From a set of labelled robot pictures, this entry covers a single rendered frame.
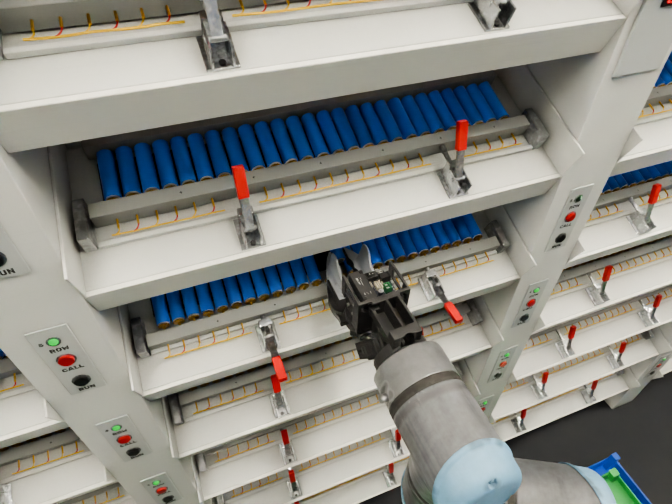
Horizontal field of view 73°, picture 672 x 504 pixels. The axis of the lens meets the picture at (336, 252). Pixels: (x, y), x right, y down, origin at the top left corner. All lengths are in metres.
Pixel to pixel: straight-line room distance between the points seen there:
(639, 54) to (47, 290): 0.68
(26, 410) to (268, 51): 0.54
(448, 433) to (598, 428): 1.41
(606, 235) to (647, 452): 1.09
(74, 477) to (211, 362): 0.32
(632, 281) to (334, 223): 0.81
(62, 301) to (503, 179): 0.54
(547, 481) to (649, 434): 1.34
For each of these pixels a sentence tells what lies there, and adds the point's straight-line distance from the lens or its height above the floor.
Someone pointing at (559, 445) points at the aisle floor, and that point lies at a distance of 1.79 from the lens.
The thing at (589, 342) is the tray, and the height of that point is 0.55.
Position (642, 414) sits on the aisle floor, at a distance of 1.99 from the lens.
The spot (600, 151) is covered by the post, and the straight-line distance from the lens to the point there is 0.73.
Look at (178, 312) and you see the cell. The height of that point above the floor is 1.00.
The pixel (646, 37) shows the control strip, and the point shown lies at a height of 1.32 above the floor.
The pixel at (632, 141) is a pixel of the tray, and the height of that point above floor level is 1.18.
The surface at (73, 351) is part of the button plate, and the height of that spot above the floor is 1.07.
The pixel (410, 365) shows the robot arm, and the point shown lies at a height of 1.07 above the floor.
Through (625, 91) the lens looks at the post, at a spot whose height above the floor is 1.26.
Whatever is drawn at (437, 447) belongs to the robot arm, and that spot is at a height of 1.06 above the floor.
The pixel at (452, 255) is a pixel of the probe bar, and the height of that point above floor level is 0.99.
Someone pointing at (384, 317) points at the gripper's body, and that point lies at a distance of 0.57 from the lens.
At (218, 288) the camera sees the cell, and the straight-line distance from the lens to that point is 0.69.
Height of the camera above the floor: 1.50
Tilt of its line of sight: 44 degrees down
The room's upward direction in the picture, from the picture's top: straight up
